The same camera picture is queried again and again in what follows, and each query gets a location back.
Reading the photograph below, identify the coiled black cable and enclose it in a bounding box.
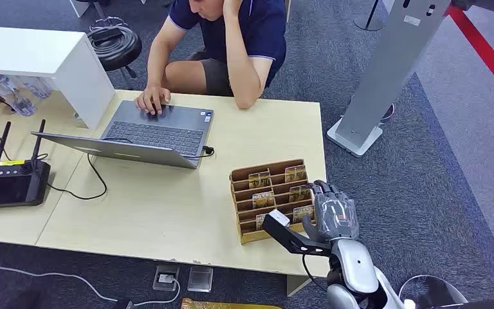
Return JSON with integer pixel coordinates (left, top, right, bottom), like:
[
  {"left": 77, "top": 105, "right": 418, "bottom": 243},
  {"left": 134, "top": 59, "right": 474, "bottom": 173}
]
[{"left": 87, "top": 17, "right": 140, "bottom": 59}]

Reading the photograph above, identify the white floor cable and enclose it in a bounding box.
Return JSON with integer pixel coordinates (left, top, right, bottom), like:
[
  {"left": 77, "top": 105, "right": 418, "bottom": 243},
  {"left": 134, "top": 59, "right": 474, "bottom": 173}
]
[{"left": 0, "top": 252, "right": 182, "bottom": 308}]

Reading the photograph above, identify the red barrier belt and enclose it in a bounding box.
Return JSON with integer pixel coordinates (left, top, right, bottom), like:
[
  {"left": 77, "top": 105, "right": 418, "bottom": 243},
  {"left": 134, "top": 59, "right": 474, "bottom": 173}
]
[{"left": 444, "top": 5, "right": 494, "bottom": 108}]

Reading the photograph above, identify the clear plastic water bottle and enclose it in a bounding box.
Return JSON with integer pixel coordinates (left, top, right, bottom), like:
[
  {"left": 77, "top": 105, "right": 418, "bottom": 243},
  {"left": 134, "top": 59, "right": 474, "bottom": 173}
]
[
  {"left": 0, "top": 74, "right": 38, "bottom": 117},
  {"left": 18, "top": 76, "right": 55, "bottom": 100}
]

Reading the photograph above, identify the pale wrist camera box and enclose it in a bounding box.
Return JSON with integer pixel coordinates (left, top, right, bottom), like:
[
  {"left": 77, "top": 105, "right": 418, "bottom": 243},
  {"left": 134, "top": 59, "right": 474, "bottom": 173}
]
[{"left": 268, "top": 209, "right": 291, "bottom": 228}]

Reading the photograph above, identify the black robot wrist cable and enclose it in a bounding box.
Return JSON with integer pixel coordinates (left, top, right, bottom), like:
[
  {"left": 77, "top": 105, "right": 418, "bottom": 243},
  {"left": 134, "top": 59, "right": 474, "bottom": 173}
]
[{"left": 301, "top": 254, "right": 329, "bottom": 294}]

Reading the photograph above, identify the gold foil sheet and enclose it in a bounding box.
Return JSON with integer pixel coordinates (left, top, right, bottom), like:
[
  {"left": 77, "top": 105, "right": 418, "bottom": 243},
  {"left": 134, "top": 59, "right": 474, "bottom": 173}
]
[{"left": 180, "top": 297, "right": 283, "bottom": 309}]

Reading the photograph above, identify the white table leg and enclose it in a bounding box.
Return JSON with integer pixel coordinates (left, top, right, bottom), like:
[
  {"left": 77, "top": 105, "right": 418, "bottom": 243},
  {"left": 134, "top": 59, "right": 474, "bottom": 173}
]
[{"left": 286, "top": 274, "right": 313, "bottom": 297}]

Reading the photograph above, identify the black round stool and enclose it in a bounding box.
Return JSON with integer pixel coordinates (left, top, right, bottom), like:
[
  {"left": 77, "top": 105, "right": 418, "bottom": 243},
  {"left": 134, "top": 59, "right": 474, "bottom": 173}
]
[{"left": 86, "top": 16, "right": 143, "bottom": 91}]

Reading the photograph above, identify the grey standing kiosk panel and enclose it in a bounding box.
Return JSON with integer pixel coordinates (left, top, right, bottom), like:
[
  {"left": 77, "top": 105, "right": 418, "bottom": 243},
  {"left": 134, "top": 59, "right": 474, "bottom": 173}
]
[{"left": 326, "top": 0, "right": 453, "bottom": 158}]

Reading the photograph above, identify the white ring frame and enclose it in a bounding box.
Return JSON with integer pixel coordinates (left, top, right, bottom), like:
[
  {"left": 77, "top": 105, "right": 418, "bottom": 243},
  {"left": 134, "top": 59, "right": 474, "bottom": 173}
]
[{"left": 398, "top": 274, "right": 470, "bottom": 309}]

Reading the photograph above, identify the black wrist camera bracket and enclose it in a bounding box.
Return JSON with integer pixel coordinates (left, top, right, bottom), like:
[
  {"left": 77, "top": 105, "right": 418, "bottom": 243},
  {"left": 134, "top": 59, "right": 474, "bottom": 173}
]
[{"left": 261, "top": 214, "right": 333, "bottom": 257}]

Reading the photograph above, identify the person's right hand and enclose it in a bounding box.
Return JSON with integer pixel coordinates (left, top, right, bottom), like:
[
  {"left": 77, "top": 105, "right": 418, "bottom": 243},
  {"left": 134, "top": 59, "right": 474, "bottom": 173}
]
[{"left": 134, "top": 84, "right": 172, "bottom": 117}]

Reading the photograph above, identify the white furniture leg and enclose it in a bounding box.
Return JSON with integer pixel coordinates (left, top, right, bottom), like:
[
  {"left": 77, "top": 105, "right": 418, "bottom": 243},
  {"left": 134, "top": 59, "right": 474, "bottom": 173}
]
[{"left": 68, "top": 0, "right": 91, "bottom": 19}]

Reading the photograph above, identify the cardboard card holder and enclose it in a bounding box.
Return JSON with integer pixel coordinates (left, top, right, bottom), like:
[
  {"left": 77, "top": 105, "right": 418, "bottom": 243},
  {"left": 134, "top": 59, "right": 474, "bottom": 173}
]
[{"left": 229, "top": 158, "right": 318, "bottom": 246}]

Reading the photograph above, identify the white desk shelf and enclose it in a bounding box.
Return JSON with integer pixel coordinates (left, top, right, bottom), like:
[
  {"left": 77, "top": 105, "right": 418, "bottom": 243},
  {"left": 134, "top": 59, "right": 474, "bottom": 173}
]
[{"left": 0, "top": 25, "right": 116, "bottom": 131}]

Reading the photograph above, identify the person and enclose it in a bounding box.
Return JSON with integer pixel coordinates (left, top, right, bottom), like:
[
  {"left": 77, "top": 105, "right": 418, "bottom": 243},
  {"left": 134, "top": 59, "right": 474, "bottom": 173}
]
[{"left": 134, "top": 0, "right": 288, "bottom": 117}]

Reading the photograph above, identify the black remote controller with antennas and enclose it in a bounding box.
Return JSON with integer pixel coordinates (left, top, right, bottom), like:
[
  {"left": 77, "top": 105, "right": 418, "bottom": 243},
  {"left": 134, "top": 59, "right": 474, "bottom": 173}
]
[{"left": 0, "top": 118, "right": 52, "bottom": 211}]

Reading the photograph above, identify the grey stanchion base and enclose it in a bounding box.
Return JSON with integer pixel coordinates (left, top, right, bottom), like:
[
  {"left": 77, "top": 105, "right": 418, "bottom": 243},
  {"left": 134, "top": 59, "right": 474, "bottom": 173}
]
[{"left": 352, "top": 0, "right": 385, "bottom": 32}]

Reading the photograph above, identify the floor socket box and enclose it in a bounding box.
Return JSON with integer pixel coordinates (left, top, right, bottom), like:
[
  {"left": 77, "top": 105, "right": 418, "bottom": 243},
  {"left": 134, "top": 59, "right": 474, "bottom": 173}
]
[{"left": 152, "top": 265, "right": 181, "bottom": 293}]

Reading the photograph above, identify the grey laptop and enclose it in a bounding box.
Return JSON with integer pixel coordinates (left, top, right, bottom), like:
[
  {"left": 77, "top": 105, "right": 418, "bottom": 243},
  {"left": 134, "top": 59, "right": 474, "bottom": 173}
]
[{"left": 31, "top": 99, "right": 215, "bottom": 170}]

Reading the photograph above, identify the long black cable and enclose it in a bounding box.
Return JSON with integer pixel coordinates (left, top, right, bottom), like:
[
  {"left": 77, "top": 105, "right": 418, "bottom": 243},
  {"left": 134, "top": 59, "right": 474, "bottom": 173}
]
[{"left": 46, "top": 137, "right": 134, "bottom": 201}]

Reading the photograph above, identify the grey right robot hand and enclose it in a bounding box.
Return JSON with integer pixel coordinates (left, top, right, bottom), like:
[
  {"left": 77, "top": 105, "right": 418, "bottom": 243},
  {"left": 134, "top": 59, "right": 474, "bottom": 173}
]
[{"left": 301, "top": 179, "right": 360, "bottom": 245}]

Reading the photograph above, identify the metal floor plate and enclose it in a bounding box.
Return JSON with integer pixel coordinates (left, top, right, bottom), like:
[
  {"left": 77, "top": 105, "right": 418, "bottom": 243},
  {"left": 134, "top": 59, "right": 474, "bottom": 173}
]
[{"left": 187, "top": 266, "right": 214, "bottom": 294}]

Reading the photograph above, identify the black laptop plug cable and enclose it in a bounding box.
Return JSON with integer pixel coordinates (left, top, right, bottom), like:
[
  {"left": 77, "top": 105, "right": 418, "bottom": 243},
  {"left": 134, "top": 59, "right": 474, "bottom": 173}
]
[{"left": 185, "top": 145, "right": 215, "bottom": 160}]

